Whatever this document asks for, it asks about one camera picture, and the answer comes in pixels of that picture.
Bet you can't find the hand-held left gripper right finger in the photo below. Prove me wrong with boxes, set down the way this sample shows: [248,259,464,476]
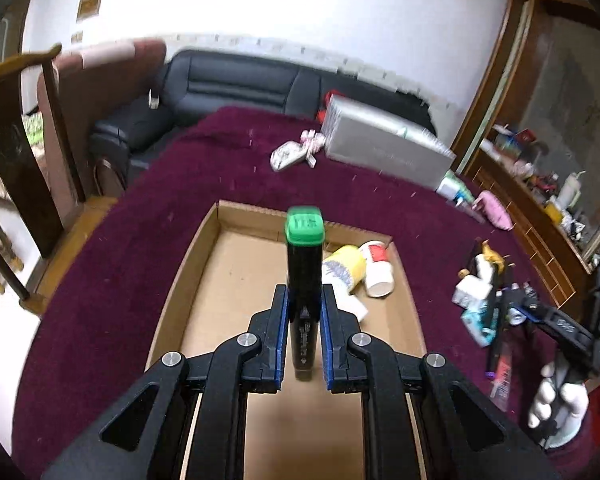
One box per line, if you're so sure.
[320,284,563,480]

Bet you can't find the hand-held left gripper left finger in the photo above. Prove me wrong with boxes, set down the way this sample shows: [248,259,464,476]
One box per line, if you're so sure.
[40,284,292,480]

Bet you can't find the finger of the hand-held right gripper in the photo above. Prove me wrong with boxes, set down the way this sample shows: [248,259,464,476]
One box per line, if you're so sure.
[500,284,548,330]

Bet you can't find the black marker with green cap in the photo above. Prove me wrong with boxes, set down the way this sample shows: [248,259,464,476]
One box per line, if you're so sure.
[284,206,326,382]

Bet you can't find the shallow cardboard box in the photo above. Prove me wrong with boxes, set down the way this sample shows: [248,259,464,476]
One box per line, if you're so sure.
[147,200,428,480]

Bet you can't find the person's right forearm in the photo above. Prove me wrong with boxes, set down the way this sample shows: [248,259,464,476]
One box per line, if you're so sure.
[545,410,600,480]

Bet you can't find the person's right hand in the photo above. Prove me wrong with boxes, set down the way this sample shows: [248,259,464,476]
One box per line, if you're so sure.
[527,360,591,449]

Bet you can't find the white paper card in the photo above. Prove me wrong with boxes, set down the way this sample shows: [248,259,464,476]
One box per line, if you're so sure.
[337,292,370,323]

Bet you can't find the teal packet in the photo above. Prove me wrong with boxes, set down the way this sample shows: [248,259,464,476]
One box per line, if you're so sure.
[461,309,497,347]

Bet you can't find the white plastic bottle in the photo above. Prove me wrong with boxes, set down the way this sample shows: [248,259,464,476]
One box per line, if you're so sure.
[452,260,497,307]

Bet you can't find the black and gold snack bag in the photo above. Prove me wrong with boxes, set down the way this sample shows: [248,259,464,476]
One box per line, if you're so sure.
[472,240,512,283]

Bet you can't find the red pen packet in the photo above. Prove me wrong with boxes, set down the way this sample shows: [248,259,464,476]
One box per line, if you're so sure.
[489,344,519,402]

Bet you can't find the yellow paper cup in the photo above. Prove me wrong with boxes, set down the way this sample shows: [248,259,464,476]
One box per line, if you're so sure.
[322,245,368,293]

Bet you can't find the white paper cup red print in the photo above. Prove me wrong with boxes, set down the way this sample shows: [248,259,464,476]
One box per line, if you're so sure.
[358,240,396,299]

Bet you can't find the wooden sideboard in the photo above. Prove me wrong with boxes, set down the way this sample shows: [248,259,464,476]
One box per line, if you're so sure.
[452,125,600,311]

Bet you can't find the pink cloth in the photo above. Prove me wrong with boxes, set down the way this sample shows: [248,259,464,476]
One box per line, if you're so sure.
[472,191,513,231]

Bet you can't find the white squeeze bottle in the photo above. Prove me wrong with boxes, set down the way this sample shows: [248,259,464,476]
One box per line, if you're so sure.
[557,171,588,212]

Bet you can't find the white and green tube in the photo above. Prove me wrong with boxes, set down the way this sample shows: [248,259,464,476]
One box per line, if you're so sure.
[436,170,474,202]

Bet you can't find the maroon tablecloth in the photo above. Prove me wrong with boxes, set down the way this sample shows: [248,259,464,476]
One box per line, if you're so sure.
[11,105,600,480]

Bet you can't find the large grey box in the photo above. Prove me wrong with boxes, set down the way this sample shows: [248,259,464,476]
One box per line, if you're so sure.
[320,94,457,192]

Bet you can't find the pink and white wrapper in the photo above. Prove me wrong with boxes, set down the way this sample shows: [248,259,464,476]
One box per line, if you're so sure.
[300,130,327,168]

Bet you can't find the black leather sofa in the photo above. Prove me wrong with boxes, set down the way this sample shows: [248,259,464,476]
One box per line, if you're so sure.
[89,49,438,171]

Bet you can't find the wooden chair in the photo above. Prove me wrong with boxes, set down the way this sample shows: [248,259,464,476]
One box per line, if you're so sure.
[0,44,88,311]

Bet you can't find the white feather keychain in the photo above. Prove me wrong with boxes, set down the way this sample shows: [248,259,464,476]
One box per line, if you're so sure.
[270,140,307,172]

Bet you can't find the wooden door frame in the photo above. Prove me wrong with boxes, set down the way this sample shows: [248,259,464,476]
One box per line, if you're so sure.
[450,0,553,161]

